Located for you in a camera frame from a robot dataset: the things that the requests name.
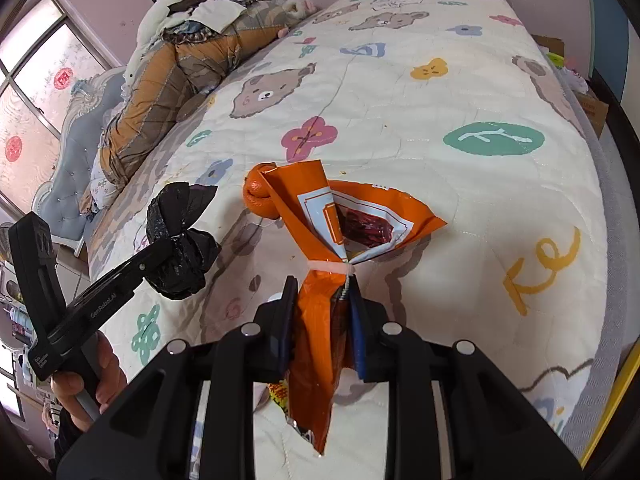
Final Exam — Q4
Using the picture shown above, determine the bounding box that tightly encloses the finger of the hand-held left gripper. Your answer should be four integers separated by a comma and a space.
116, 237, 174, 289

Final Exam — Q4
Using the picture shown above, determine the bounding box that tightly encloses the cardboard box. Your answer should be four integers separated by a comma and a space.
530, 34, 610, 138

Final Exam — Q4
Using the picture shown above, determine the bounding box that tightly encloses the pink white plush toy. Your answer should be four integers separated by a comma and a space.
277, 0, 318, 38

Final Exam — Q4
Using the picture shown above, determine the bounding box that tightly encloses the floral pillow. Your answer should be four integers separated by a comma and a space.
80, 162, 126, 216

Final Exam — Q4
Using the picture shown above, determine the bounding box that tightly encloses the black plastic bag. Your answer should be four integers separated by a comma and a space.
146, 182, 222, 301

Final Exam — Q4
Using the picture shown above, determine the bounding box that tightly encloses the orange snack packet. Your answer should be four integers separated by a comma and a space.
260, 159, 448, 457

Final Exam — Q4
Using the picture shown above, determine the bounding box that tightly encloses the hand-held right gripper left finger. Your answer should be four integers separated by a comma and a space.
57, 275, 301, 480

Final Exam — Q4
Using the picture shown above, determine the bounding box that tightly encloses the pile of clothes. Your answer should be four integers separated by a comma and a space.
125, 0, 251, 81

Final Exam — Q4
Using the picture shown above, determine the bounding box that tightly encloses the orange brown patchwork quilt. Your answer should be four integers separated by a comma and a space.
97, 0, 296, 191

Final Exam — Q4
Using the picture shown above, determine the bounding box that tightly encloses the tangerine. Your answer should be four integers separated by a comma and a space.
242, 162, 283, 221

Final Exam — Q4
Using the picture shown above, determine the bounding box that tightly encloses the grey tufted headboard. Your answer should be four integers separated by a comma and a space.
32, 66, 128, 256

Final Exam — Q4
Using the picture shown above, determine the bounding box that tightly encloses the window with red stickers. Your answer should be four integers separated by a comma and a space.
0, 0, 123, 206

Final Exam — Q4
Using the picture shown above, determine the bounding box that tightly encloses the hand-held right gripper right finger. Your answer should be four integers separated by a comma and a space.
347, 280, 586, 480

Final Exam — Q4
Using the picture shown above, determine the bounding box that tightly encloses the person's left hand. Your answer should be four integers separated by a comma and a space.
50, 332, 128, 433

